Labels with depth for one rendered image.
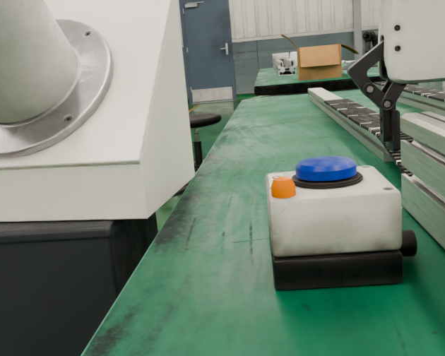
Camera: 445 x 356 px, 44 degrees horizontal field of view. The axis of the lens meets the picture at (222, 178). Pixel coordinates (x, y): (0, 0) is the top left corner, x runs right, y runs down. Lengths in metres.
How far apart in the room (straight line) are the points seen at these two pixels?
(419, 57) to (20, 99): 0.38
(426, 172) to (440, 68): 0.14
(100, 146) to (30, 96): 0.09
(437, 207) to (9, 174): 0.40
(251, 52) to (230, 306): 11.12
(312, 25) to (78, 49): 10.87
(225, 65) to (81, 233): 10.94
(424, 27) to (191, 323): 0.34
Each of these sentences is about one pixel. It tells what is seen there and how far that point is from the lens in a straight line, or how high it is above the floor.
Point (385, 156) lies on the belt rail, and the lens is 0.71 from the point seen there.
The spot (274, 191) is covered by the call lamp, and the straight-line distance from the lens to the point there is 0.33.
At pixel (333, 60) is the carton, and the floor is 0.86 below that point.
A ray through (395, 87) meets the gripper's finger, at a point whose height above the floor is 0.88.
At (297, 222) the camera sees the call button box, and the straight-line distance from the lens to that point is 0.34.
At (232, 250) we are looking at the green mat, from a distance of 0.43.
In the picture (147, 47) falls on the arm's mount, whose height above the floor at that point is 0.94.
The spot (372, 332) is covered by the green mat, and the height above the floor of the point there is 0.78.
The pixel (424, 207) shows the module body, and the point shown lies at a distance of 0.45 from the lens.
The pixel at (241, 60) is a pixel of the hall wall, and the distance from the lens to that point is 11.43.
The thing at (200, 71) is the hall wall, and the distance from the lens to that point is 11.49.
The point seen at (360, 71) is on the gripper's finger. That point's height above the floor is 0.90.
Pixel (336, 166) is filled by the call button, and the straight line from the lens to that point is 0.35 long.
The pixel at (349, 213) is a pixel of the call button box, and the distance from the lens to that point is 0.34.
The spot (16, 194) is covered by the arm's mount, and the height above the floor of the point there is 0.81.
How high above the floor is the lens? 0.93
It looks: 13 degrees down
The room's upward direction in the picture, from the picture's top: 5 degrees counter-clockwise
